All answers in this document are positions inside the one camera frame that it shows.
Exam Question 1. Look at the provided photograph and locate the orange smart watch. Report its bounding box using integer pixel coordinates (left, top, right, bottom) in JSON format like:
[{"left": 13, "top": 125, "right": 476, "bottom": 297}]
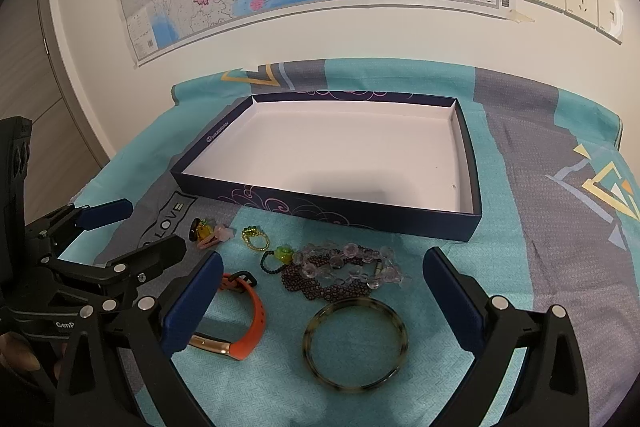
[{"left": 189, "top": 271, "right": 266, "bottom": 361}]

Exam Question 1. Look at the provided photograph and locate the black ring green stone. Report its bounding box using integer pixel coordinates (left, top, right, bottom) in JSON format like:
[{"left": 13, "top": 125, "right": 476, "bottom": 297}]
[{"left": 259, "top": 245, "right": 295, "bottom": 275}]

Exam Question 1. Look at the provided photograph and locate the dark red beaded bracelet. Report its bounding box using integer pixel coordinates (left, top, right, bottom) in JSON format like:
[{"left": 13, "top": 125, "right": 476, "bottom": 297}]
[{"left": 280, "top": 256, "right": 384, "bottom": 303}]

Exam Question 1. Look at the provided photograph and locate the tortoiseshell bangle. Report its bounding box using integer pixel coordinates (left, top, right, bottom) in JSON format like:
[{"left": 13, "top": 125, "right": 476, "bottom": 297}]
[{"left": 302, "top": 297, "right": 409, "bottom": 393}]

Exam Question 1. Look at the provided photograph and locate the clear crystal bead bracelet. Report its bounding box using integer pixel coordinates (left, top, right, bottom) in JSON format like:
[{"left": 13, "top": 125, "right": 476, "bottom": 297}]
[{"left": 292, "top": 241, "right": 410, "bottom": 289}]

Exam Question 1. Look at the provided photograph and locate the left hand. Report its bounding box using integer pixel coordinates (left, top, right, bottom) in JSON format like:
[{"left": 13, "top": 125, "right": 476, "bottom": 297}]
[{"left": 0, "top": 333, "right": 66, "bottom": 379}]

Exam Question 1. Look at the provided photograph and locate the wooden wardrobe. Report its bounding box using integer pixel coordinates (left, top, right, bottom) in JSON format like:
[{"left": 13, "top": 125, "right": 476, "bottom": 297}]
[{"left": 1, "top": 0, "right": 108, "bottom": 222}]

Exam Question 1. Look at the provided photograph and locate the teal grey bed sheet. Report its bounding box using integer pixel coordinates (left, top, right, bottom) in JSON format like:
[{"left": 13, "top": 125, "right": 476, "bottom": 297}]
[{"left": 64, "top": 58, "right": 639, "bottom": 426}]

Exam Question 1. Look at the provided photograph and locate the dark blue shallow box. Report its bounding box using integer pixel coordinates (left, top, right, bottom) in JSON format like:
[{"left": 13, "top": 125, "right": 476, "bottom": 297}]
[{"left": 170, "top": 91, "right": 483, "bottom": 242}]

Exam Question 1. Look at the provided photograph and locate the gold ring green stone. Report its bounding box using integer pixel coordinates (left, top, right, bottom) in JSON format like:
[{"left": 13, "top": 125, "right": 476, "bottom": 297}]
[{"left": 241, "top": 225, "right": 271, "bottom": 253}]

